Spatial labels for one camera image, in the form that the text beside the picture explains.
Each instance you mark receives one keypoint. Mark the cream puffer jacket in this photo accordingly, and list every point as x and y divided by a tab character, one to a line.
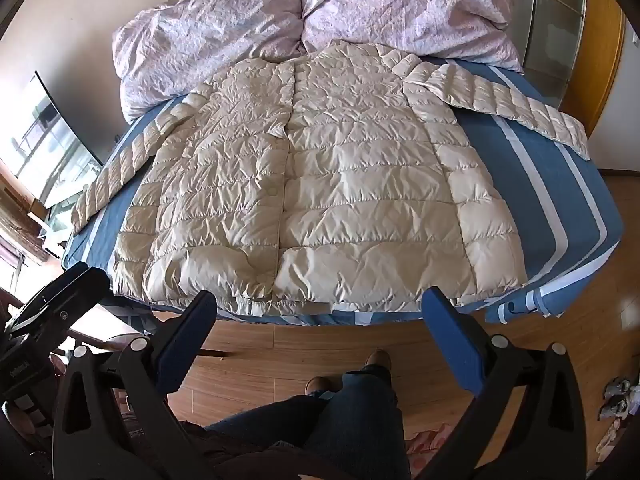
320	180

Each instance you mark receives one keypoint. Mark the flat television screen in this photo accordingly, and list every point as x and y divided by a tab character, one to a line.
45	135

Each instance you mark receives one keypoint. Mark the pair of grey slippers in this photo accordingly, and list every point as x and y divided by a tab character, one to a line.
616	400

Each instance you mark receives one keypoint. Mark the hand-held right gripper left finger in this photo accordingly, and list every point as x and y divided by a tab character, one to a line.
184	331

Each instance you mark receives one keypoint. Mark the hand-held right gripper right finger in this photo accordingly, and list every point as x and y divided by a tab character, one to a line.
452	336

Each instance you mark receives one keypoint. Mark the person's legs in jeans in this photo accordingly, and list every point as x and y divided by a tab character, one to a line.
345	420

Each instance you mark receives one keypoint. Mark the blue striped bed sheet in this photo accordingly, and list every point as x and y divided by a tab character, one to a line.
530	195

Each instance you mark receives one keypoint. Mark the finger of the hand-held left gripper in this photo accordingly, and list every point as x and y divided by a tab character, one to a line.
70	292

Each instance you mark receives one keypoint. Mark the wooden television cabinet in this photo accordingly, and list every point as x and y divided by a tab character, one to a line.
30	220

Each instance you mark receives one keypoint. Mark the person's brown shoe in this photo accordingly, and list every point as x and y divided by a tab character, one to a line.
318	386
377	360

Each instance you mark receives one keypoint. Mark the lilac floral pillow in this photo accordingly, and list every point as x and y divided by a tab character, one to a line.
200	40
405	10

